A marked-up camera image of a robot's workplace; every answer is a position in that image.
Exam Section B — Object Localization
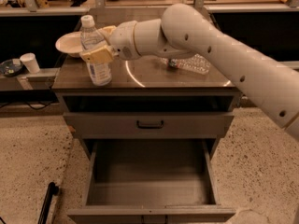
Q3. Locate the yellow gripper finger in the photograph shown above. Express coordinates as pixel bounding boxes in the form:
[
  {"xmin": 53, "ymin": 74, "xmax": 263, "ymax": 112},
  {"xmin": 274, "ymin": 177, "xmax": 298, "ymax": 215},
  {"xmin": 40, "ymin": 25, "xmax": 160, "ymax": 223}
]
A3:
[
  {"xmin": 98, "ymin": 25, "xmax": 116, "ymax": 41},
  {"xmin": 79, "ymin": 45, "xmax": 118, "ymax": 63}
]

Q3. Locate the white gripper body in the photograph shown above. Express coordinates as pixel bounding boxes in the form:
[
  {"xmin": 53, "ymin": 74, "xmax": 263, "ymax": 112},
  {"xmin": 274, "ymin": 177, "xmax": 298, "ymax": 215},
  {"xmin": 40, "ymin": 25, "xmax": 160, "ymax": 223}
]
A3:
[{"xmin": 109, "ymin": 21, "xmax": 138, "ymax": 61}]

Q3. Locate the tall blue-label plastic bottle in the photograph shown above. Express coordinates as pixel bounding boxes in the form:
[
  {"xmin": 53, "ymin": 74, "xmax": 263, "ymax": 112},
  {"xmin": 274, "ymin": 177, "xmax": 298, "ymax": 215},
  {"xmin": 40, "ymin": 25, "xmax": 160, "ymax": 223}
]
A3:
[{"xmin": 80, "ymin": 15, "xmax": 112, "ymax": 86}]

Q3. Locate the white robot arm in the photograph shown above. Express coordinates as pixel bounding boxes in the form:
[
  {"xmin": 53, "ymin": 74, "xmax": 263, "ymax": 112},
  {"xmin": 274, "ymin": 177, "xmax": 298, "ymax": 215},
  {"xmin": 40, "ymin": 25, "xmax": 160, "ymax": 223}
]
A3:
[{"xmin": 80, "ymin": 4, "xmax": 299, "ymax": 140}]

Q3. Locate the clear crinkled water bottle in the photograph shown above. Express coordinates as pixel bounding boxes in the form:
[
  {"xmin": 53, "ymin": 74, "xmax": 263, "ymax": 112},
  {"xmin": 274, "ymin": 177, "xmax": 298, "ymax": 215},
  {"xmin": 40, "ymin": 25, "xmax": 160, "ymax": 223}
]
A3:
[{"xmin": 161, "ymin": 54, "xmax": 211, "ymax": 75}]

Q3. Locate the grey drawer cabinet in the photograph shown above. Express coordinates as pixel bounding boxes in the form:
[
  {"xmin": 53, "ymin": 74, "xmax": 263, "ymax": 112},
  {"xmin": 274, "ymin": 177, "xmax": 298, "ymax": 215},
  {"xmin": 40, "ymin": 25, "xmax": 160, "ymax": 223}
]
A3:
[{"xmin": 51, "ymin": 7, "xmax": 242, "ymax": 224}]

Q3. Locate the open middle drawer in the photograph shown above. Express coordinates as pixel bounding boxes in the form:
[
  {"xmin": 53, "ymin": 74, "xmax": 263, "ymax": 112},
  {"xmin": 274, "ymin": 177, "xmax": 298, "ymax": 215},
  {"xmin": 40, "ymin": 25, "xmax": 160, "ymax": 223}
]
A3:
[{"xmin": 67, "ymin": 139, "xmax": 235, "ymax": 224}]

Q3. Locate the white paper bowl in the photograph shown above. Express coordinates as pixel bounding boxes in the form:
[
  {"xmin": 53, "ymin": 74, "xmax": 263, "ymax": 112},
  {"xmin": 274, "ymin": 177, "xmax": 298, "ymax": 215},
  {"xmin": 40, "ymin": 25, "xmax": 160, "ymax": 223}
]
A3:
[{"xmin": 55, "ymin": 32, "xmax": 82, "ymax": 58}]

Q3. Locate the white paper cup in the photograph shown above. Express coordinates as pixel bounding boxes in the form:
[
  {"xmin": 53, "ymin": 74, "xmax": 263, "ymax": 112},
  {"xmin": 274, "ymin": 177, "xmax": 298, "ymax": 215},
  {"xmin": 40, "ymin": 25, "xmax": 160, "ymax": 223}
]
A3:
[{"xmin": 20, "ymin": 53, "xmax": 40, "ymax": 74}]

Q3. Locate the dark round dish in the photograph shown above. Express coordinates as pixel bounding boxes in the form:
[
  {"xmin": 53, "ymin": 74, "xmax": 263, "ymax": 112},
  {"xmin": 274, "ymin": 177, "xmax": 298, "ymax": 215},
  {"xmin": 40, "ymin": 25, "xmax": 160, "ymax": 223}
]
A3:
[{"xmin": 0, "ymin": 59, "xmax": 23, "ymax": 77}]

